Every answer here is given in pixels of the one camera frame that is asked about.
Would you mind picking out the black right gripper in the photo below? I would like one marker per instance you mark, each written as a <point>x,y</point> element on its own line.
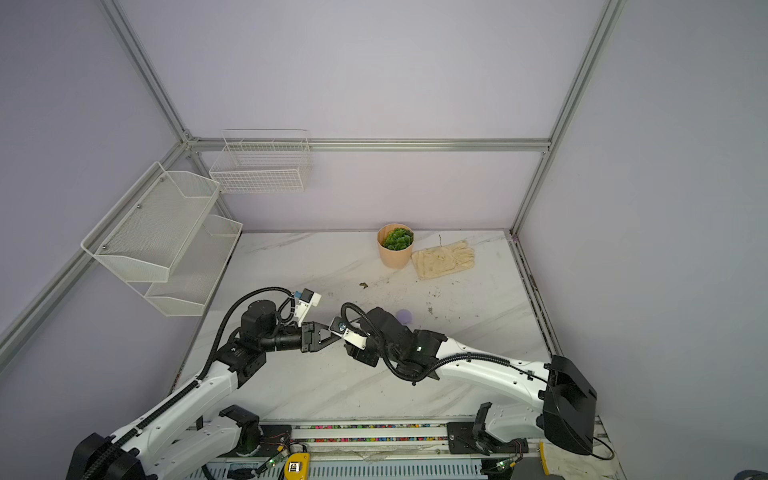
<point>369,335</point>

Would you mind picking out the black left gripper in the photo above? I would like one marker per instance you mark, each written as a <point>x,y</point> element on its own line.
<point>308,337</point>

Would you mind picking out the purple earbud charging case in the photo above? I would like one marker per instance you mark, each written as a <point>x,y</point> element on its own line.
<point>404,317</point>

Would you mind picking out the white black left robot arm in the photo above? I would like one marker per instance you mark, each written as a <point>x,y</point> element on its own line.
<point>172,440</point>

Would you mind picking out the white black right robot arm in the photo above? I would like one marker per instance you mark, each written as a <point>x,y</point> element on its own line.
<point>554,398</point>

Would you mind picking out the orange pot with green plant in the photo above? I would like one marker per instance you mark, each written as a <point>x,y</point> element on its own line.
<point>395,243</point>

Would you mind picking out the yellow tag box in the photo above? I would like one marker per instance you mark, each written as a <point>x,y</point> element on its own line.
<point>297,466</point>

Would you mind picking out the white mesh lower shelf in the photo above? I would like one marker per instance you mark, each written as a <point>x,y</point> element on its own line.
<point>194,280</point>

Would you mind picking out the white mesh shelf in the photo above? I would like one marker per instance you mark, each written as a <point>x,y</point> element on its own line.
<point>194,280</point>
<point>143,238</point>

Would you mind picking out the white glove yellow cuff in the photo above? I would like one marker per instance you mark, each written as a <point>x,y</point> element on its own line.
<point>558,462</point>

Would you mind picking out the white mesh upper shelf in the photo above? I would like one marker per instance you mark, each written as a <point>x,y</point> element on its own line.
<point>143,238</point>

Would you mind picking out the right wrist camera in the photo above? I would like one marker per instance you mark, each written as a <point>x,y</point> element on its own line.
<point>349,333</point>

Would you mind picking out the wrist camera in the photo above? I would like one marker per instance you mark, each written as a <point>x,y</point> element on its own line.
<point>349,333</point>
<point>305,300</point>

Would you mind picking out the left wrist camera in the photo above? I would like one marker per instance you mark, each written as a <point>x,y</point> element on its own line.
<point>305,300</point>

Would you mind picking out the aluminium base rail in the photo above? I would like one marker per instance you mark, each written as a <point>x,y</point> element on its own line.
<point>389,439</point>

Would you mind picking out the white wire basket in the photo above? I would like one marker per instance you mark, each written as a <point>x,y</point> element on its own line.
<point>256,161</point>

